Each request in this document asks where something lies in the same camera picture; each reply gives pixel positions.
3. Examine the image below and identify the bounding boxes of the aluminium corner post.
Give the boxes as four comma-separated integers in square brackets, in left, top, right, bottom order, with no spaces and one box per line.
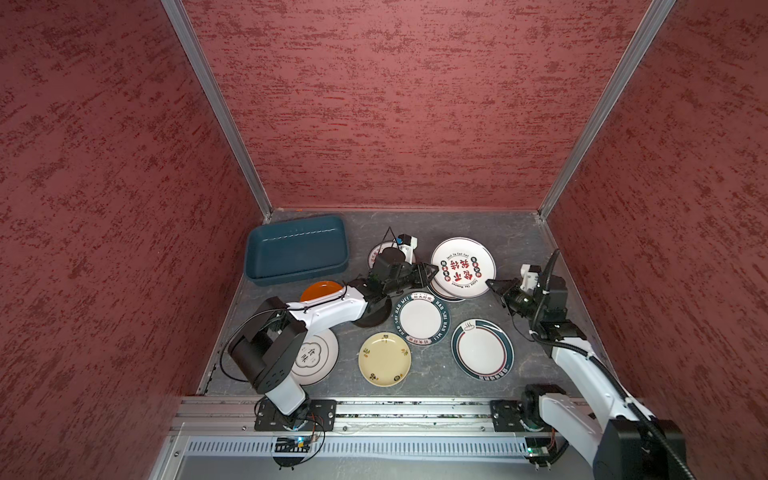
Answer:
[161,0,274,223]
[537,1,675,224]

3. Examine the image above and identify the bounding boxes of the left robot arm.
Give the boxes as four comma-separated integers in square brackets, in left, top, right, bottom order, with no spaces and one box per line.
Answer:
[226,247,439,421]

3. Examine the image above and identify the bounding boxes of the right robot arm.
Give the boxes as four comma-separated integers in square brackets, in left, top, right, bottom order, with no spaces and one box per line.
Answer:
[487,272,694,479]

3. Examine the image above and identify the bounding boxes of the left circuit board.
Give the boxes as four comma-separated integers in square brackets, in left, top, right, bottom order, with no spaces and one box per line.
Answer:
[274,437,312,455]

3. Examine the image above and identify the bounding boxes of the right aluminium corner post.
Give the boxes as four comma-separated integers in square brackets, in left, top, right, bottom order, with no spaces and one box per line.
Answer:
[537,1,675,224]

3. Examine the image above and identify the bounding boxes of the left aluminium corner post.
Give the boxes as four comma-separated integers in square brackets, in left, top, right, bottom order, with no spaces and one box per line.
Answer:
[161,0,274,223]

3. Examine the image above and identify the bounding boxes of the small green rimmed plate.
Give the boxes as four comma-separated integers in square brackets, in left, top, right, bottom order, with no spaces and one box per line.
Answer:
[428,280,465,303]

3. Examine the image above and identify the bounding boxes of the pale yellow plate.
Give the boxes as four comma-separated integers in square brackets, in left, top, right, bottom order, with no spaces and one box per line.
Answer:
[358,332,412,388]

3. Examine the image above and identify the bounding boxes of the orange sunburst pattern plate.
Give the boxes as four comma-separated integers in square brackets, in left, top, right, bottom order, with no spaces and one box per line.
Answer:
[367,240,399,269]

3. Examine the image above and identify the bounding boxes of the white plate black flower outline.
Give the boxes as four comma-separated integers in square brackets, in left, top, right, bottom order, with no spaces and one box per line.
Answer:
[291,329,339,386]

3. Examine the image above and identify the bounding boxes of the white plate red characters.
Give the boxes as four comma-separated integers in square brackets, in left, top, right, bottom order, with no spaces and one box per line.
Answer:
[431,237,497,299]

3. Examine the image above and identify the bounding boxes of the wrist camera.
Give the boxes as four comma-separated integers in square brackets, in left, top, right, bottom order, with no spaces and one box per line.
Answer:
[396,234,418,264]
[520,264,542,295]

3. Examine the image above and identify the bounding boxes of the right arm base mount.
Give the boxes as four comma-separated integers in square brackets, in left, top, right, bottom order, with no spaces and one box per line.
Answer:
[489,400,551,433]

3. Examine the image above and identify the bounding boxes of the green lettered rim plate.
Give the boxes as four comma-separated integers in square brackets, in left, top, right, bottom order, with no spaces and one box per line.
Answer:
[393,292,451,346]

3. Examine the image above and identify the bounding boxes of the right circuit board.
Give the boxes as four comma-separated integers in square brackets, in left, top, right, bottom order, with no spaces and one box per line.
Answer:
[524,437,551,458]

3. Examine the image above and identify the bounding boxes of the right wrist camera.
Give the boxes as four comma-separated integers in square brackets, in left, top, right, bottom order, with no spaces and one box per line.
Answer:
[520,264,542,295]

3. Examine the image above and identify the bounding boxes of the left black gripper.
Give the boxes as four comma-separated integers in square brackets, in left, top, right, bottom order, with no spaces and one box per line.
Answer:
[384,261,439,295]

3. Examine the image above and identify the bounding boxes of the large green red rimmed plate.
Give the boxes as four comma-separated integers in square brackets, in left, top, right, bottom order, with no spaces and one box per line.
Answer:
[450,319,515,382]

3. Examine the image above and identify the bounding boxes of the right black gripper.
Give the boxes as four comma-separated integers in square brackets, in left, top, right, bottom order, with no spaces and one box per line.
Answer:
[484,276,543,321]

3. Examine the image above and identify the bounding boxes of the teal plastic bin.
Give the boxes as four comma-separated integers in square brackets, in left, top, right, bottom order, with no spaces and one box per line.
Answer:
[244,215,350,287]

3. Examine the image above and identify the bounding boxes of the circuit board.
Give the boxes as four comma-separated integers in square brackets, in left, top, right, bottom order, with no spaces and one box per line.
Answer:
[524,437,551,458]
[274,437,312,455]

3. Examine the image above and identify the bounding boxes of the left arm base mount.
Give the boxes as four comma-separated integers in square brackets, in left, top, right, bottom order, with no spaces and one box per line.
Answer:
[253,397,338,433]

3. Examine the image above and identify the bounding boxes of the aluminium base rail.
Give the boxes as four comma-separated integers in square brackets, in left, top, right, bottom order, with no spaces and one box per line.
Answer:
[170,393,640,437]

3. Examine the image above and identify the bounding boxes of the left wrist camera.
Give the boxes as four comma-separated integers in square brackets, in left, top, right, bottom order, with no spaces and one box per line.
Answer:
[396,234,418,264]

